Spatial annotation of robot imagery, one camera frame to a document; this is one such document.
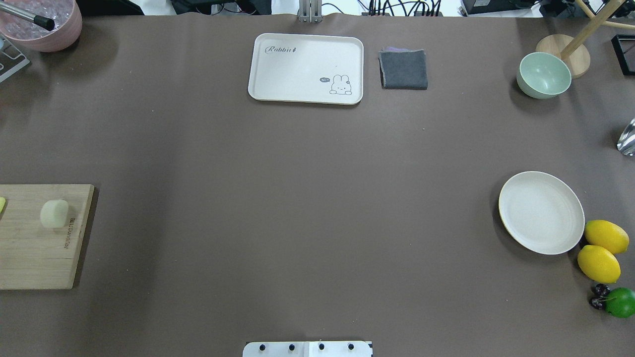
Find cream round plate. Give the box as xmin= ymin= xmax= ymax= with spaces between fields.
xmin=498 ymin=171 xmax=585 ymax=255

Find white steamed bun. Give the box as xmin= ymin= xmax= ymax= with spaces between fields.
xmin=39 ymin=199 xmax=69 ymax=229

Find cream rabbit print tray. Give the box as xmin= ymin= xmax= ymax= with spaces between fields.
xmin=248 ymin=33 xmax=364 ymax=105

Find black framed tray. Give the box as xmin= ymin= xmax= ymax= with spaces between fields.
xmin=611 ymin=34 xmax=635 ymax=75

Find folded grey cloth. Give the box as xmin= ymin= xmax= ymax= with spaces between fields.
xmin=379 ymin=47 xmax=429 ymax=90

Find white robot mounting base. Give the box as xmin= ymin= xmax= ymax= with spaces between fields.
xmin=242 ymin=341 xmax=374 ymax=357

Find wooden mug tree stand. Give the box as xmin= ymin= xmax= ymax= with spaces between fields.
xmin=535 ymin=0 xmax=634 ymax=79

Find light green bowl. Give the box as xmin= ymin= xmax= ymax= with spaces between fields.
xmin=515 ymin=52 xmax=572 ymax=99

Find upper yellow lemon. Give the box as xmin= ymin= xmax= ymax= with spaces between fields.
xmin=584 ymin=220 xmax=630 ymax=255

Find yellow lemon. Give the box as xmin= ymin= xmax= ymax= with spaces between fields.
xmin=584 ymin=220 xmax=630 ymax=255
xmin=577 ymin=245 xmax=621 ymax=284

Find lower yellow lemon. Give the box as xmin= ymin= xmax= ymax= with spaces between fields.
xmin=577 ymin=245 xmax=621 ymax=284

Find wooden cutting board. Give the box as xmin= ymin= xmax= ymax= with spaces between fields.
xmin=0 ymin=184 xmax=95 ymax=290

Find pink bowl with ice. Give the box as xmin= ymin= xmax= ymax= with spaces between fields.
xmin=1 ymin=0 xmax=82 ymax=52

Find dark cherries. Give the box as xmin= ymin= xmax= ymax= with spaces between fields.
xmin=589 ymin=283 xmax=611 ymax=310

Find metal scoop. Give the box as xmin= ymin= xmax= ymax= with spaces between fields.
xmin=616 ymin=119 xmax=635 ymax=157

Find metal muddler black tip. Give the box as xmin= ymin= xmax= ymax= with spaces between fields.
xmin=0 ymin=1 xmax=55 ymax=31

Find green lime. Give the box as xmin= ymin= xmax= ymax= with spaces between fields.
xmin=605 ymin=288 xmax=635 ymax=318

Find white cup rack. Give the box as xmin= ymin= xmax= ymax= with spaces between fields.
xmin=0 ymin=35 xmax=30 ymax=83

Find aluminium frame post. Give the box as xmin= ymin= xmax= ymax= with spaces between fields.
xmin=298 ymin=0 xmax=323 ymax=23

